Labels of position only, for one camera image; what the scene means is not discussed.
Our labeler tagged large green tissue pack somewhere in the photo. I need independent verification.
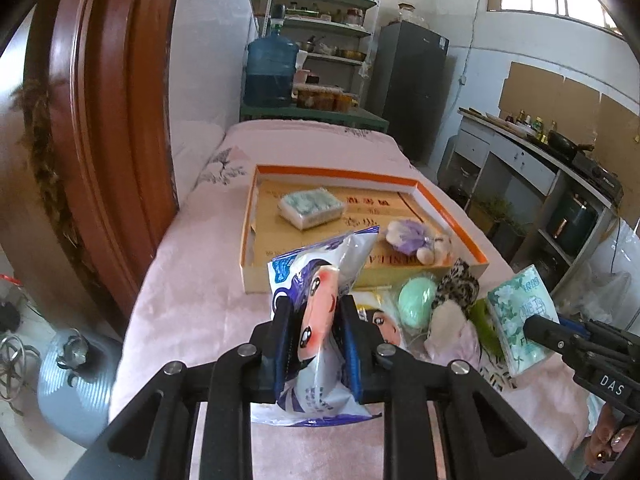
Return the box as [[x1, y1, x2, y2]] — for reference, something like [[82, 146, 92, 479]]
[[487, 266, 559, 377]]

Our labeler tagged plush bunny purple bow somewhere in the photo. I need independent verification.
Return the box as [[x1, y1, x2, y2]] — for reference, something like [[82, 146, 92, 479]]
[[385, 219, 452, 266]]

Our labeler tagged purple cartoon wipes pack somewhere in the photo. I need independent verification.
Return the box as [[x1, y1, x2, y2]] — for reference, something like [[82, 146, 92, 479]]
[[250, 226, 380, 428]]

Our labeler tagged small green tissue pack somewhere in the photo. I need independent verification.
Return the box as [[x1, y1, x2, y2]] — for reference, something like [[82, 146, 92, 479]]
[[278, 188, 346, 231]]

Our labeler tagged green ring toy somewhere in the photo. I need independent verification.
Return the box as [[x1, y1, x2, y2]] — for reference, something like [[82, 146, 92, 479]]
[[469, 298, 504, 360]]

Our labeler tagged plush bunny pink hat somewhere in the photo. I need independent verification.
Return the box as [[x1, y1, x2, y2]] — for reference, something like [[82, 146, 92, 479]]
[[424, 300, 482, 368]]

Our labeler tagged yellow cartoon wipes pack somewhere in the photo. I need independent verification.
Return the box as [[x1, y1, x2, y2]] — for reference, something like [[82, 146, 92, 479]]
[[352, 287, 406, 349]]

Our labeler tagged person's right hand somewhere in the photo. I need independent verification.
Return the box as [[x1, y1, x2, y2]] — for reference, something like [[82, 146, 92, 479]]
[[585, 403, 637, 474]]

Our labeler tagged grey gas cylinder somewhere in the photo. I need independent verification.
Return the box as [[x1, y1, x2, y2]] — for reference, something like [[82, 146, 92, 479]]
[[37, 328, 122, 448]]

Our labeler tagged dark green rice cooker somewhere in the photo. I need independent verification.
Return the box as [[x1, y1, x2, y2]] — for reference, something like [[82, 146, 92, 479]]
[[546, 192, 598, 257]]

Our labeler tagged white kitchen counter cabinet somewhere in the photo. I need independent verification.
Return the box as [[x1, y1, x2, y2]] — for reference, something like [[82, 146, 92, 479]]
[[438, 110, 617, 300]]

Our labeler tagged leopard print scrunchie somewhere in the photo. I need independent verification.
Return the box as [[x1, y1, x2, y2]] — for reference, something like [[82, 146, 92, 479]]
[[432, 258, 480, 313]]

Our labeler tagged potted green plant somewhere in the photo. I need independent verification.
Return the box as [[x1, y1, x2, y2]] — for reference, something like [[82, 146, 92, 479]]
[[466, 197, 513, 237]]

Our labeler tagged mint green sponge egg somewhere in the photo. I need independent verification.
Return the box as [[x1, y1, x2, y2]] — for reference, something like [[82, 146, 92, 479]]
[[397, 275, 437, 330]]

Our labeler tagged black wok pan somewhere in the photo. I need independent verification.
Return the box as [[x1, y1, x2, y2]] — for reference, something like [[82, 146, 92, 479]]
[[548, 131, 594, 160]]

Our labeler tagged orange rimmed cardboard tray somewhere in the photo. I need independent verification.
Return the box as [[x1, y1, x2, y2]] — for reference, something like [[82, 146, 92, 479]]
[[240, 165, 489, 294]]

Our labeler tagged black refrigerator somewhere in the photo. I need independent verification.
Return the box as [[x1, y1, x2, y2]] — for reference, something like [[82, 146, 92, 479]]
[[366, 21, 449, 162]]

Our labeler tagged green low table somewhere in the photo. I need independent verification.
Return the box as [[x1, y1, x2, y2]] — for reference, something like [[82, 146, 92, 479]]
[[240, 104, 390, 133]]

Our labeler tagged blue water jug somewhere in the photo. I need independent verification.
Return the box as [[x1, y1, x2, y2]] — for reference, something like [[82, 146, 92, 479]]
[[243, 4, 299, 107]]

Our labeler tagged green metal shelf rack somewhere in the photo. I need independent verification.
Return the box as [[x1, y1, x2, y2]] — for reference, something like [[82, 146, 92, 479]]
[[265, 0, 380, 96]]

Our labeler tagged red wooden door frame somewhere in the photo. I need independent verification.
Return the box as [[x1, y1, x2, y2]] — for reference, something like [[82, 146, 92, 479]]
[[2, 0, 178, 332]]

